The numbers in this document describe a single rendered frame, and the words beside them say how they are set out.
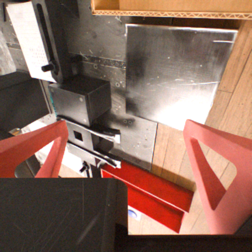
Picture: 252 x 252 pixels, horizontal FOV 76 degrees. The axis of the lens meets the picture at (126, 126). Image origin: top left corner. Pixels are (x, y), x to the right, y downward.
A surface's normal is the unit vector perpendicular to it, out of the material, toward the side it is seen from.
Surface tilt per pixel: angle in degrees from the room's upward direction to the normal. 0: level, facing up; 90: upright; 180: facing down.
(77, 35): 0
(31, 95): 90
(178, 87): 0
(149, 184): 90
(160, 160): 0
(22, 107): 90
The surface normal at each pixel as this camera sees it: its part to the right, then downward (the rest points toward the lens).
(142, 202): 0.00, -0.81
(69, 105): -0.51, 0.51
